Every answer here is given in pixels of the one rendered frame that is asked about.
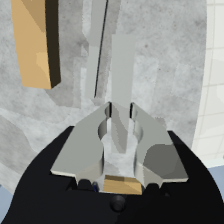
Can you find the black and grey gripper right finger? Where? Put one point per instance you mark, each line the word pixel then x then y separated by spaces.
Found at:
pixel 161 157

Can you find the dark blue rectangular block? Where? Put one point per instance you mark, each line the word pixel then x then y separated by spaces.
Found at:
pixel 96 187

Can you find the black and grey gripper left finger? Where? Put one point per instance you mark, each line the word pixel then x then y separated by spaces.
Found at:
pixel 77 153

